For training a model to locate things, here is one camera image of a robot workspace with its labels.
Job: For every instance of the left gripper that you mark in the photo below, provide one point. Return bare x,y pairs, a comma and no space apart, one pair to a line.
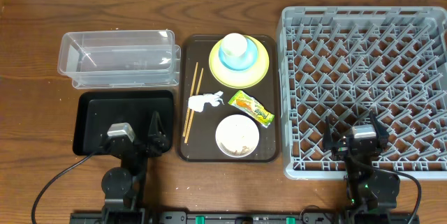
157,140

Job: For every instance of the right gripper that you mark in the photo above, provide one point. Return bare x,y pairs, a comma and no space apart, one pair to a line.
348,148

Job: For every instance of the white napkin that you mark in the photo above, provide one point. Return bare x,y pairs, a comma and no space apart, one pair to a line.
202,101

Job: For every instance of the white small bowl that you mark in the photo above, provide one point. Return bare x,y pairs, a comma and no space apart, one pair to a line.
237,136

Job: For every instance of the green snack wrapper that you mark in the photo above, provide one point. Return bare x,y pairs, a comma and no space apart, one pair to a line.
252,107

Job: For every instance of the white cup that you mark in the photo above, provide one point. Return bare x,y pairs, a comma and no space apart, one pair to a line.
234,45

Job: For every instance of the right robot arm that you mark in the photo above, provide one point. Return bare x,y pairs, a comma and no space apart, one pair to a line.
373,192

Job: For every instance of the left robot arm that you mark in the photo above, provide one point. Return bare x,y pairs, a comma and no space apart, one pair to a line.
124,186

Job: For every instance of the black waste tray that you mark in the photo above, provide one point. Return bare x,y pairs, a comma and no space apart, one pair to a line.
98,110

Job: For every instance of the grey dishwasher rack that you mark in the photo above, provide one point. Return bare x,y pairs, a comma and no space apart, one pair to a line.
339,64

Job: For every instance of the brown serving tray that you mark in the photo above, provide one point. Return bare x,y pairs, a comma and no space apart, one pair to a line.
201,145

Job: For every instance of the yellow plate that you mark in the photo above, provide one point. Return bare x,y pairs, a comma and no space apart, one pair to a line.
240,79

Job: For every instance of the clear plastic bin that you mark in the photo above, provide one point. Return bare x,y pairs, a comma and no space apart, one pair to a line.
120,59

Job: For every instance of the light blue bowl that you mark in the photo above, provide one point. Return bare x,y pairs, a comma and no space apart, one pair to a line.
243,62

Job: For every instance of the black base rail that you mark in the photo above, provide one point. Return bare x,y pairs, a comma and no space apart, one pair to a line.
180,217

